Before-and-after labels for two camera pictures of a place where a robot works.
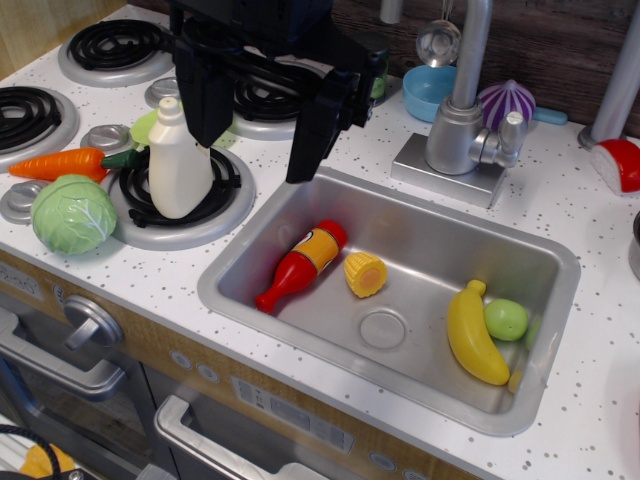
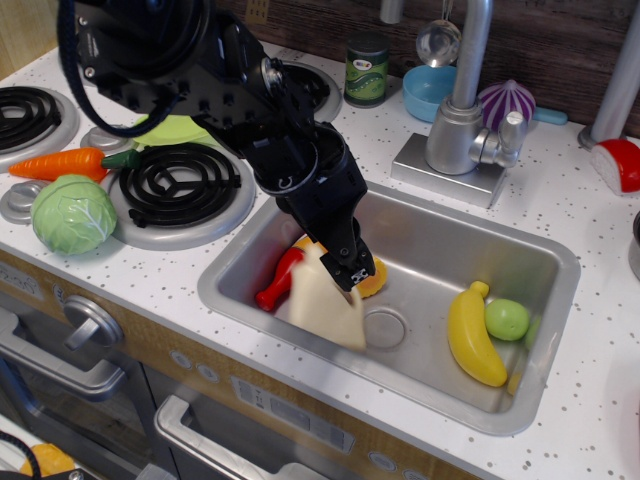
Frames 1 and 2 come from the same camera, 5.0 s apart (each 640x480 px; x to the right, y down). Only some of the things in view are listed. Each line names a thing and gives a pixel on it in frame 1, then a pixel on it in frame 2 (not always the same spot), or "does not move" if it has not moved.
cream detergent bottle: [180, 170] → [323, 304]
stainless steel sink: [443, 305] does not move
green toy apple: [505, 319] does not move
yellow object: [38, 462] does not move
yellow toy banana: [472, 335] does not move
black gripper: [303, 28] → [314, 176]
